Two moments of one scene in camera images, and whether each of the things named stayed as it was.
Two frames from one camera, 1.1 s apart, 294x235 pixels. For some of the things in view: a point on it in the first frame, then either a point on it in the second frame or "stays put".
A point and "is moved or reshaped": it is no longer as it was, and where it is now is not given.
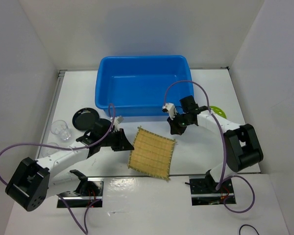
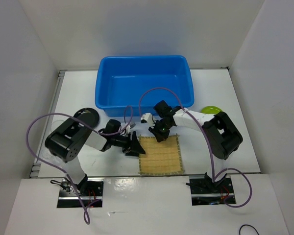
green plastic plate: x=218 y=111 stays put
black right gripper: x=175 y=129 → x=159 y=137
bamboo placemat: x=152 y=153 is moved or reshaped
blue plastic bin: x=139 y=85 stays put
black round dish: x=85 y=118 stays put
